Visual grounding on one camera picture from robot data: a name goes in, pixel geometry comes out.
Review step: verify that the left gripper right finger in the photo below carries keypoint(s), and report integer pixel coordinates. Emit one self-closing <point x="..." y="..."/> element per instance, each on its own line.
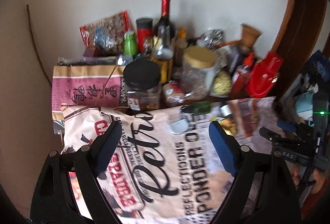
<point x="239" y="161"/>

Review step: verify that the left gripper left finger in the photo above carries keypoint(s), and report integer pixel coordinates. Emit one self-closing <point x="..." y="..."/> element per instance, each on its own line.
<point x="89" y="163"/>

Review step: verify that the person's right hand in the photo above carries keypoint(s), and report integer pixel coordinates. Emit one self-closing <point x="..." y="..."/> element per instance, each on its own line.
<point x="318" y="176"/>

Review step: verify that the pile of clothes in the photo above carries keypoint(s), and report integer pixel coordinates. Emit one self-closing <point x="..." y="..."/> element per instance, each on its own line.
<point x="297" y="102"/>

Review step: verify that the printed retro tablecloth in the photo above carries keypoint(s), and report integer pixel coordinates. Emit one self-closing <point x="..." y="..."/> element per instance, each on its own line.
<point x="166" y="169"/>

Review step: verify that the pink brown paper bag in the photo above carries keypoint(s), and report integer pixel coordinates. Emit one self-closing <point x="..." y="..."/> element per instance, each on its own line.
<point x="100" y="85"/>

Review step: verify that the red sauce squeeze bottle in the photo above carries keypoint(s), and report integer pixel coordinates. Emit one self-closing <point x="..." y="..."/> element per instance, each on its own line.
<point x="241" y="76"/>

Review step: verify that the small red label can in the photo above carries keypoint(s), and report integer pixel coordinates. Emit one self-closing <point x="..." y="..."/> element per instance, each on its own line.
<point x="173" y="94"/>

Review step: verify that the black lid plastic jar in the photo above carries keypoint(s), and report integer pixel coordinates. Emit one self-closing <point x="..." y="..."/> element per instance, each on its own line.
<point x="142" y="85"/>

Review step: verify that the dark wooden door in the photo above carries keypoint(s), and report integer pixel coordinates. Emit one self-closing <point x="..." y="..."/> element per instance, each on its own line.
<point x="296" y="39"/>

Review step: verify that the gold lid plastic jar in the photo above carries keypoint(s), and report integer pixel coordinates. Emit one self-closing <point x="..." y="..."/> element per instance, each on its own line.
<point x="198" y="72"/>

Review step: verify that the green plastic bottle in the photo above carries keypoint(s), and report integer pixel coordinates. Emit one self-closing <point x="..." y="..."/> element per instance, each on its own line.
<point x="130" y="43"/>

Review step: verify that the silver foil bag at back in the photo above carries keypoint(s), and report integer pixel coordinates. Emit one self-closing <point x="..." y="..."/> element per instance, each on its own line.
<point x="212" y="39"/>

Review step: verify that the terracotta clay pot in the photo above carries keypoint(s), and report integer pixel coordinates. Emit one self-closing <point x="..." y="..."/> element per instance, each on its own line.
<point x="249" y="35"/>

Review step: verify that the red snack nut packet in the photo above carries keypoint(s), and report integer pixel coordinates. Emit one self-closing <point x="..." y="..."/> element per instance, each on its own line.
<point x="107" y="34"/>

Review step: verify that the clear glass liquor bottle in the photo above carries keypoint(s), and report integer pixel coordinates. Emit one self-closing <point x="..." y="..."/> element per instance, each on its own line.
<point x="163" y="53"/>

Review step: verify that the red black tumbler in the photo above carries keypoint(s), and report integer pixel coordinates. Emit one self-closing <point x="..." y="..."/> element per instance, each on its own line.
<point x="144" y="29"/>

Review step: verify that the dark wine bottle red cap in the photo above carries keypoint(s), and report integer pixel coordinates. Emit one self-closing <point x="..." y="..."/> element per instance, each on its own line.
<point x="164" y="20"/>

